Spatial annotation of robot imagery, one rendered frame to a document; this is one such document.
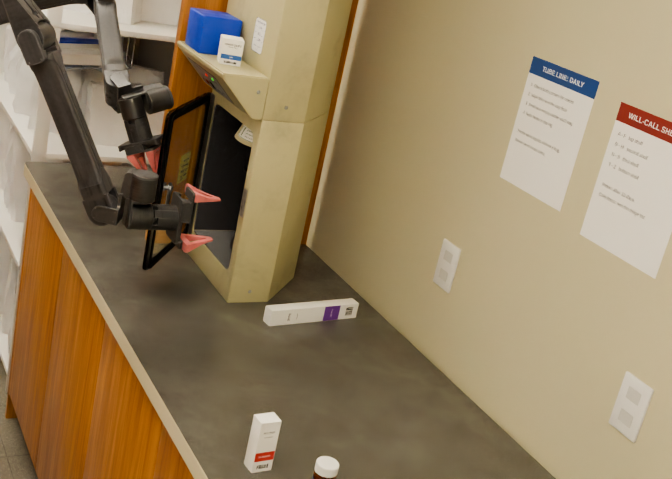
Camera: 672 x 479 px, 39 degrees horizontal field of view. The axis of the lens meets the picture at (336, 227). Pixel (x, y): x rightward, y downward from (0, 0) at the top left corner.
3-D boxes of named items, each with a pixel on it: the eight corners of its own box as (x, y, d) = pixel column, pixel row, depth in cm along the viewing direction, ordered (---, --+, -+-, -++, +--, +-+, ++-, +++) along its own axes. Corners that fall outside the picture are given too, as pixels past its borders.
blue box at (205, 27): (222, 48, 241) (228, 12, 238) (236, 57, 233) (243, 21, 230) (184, 43, 236) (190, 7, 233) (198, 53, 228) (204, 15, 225)
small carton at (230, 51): (237, 62, 228) (242, 37, 226) (240, 67, 223) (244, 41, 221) (216, 58, 226) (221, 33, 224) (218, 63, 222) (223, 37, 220)
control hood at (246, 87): (213, 83, 248) (219, 45, 244) (262, 120, 222) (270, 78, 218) (170, 79, 242) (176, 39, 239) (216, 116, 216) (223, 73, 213)
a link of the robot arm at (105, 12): (92, 13, 263) (92, -21, 255) (113, 14, 264) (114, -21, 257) (106, 114, 234) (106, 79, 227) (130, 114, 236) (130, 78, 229)
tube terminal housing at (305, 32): (267, 250, 275) (321, -20, 250) (316, 301, 249) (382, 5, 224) (184, 250, 263) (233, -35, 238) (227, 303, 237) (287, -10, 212)
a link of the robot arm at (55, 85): (28, 27, 200) (9, 34, 190) (53, 19, 199) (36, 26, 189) (103, 216, 213) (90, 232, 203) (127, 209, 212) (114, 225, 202)
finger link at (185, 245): (221, 224, 213) (181, 223, 208) (215, 254, 215) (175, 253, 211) (210, 213, 219) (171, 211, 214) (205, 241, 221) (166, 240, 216)
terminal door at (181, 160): (186, 235, 260) (211, 92, 247) (144, 273, 231) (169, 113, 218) (183, 234, 260) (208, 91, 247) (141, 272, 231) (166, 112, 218)
